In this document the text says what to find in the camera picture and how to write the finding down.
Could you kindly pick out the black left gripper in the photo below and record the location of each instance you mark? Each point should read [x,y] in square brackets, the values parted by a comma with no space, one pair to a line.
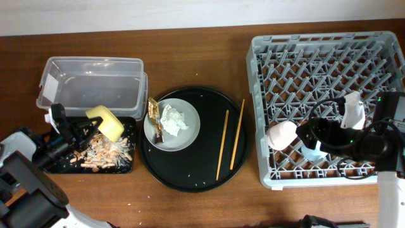
[85,137]

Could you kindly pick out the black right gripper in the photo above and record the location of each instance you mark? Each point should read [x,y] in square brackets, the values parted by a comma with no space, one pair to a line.
[331,128]

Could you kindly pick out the light blue cup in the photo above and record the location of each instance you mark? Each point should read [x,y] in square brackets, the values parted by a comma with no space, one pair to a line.
[313,154]

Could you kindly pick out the yellow bowl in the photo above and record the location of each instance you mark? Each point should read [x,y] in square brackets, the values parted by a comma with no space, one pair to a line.
[110,126]

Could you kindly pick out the food scraps pile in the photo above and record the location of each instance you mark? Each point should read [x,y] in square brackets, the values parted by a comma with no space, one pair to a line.
[103,154]

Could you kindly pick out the pink cup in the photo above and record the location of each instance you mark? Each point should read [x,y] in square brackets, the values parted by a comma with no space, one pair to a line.
[281,135]

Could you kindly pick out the gold brown snack wrapper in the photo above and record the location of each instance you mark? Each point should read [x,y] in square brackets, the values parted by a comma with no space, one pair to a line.
[154,118]

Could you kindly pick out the white napkin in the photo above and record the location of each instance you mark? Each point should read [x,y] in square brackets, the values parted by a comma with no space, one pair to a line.
[173,121]

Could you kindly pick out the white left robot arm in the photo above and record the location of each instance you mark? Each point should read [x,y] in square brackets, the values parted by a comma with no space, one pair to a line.
[29,198]

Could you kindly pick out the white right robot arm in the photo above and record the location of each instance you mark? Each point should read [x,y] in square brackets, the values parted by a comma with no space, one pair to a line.
[381,143]

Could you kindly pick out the grey dishwasher rack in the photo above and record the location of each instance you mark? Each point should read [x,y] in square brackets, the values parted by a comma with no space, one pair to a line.
[290,75]

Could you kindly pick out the clear plastic bin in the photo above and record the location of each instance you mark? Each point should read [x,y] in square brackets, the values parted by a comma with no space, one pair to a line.
[80,83]

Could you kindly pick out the black rectangular tray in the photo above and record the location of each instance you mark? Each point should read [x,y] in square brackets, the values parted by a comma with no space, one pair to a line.
[64,166]

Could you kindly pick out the right wooden chopstick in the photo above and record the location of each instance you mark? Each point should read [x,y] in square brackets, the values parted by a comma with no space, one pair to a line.
[237,136]

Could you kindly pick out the wooden chopstick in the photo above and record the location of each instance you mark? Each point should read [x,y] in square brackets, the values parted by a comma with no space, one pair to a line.
[237,136]
[222,145]

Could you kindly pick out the left wooden chopstick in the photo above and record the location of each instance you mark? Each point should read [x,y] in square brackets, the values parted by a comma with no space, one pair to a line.
[222,145]

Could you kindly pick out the round black tray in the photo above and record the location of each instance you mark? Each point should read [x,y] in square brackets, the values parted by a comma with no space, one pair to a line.
[206,155]

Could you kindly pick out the grey plate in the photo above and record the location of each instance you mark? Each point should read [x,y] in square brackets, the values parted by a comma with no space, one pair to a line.
[185,137]

